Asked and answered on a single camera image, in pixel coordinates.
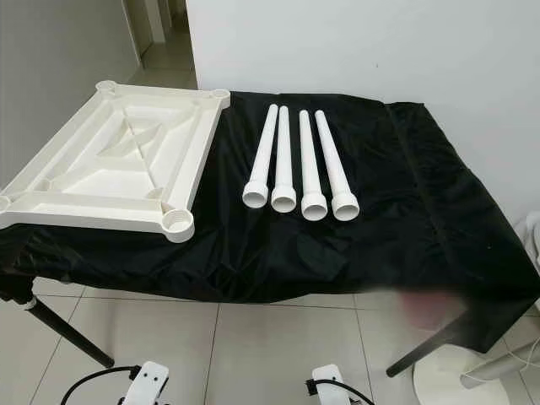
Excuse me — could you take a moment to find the white plastic table top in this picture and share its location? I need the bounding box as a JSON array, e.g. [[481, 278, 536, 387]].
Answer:
[[0, 80, 231, 245]]

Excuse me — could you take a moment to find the white plastic table leg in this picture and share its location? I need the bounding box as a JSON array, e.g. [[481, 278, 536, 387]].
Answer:
[[241, 103, 281, 209], [298, 110, 330, 223], [315, 110, 361, 223], [270, 105, 298, 213]]

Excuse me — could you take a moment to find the pink round object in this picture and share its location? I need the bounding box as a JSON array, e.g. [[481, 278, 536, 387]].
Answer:
[[397, 291, 465, 332]]

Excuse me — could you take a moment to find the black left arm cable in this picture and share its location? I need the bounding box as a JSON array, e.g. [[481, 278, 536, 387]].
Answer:
[[61, 365, 140, 405]]

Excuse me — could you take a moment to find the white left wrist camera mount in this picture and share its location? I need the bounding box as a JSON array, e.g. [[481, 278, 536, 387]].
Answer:
[[131, 361, 170, 405]]

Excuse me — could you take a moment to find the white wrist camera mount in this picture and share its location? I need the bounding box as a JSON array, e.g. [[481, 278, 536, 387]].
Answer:
[[131, 361, 170, 405], [312, 364, 343, 405]]

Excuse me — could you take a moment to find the white door frame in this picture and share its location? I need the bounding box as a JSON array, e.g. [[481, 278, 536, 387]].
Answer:
[[122, 0, 174, 60]]

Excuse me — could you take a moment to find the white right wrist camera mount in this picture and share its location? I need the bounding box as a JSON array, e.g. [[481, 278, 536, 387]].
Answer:
[[312, 364, 343, 405]]

